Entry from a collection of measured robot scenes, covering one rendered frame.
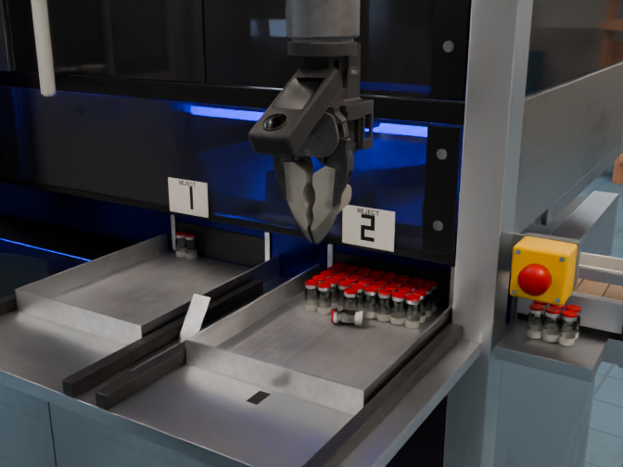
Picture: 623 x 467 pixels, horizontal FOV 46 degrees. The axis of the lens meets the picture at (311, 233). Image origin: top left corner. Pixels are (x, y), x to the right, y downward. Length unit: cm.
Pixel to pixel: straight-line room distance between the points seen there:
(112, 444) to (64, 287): 48
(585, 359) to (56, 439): 117
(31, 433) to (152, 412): 97
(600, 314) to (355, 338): 35
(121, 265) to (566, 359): 76
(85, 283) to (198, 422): 50
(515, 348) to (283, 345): 32
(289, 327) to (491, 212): 33
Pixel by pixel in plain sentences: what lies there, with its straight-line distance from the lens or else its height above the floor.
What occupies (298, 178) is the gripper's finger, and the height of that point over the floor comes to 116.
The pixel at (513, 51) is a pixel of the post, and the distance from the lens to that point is 97.
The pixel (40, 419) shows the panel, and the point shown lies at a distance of 180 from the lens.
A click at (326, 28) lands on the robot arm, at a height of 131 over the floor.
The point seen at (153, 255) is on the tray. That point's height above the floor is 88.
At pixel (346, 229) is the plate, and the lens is 110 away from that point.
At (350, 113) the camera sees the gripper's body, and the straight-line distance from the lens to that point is 77.
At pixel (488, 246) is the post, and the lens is 102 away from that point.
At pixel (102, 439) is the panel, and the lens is 166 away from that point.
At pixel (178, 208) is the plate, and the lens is 128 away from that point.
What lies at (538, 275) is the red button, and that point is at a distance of 97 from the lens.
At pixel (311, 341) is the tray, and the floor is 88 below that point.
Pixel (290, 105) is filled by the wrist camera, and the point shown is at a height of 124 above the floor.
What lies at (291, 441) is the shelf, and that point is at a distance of 83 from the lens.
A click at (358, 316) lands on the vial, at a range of 108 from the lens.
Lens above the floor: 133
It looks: 17 degrees down
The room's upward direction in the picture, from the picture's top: straight up
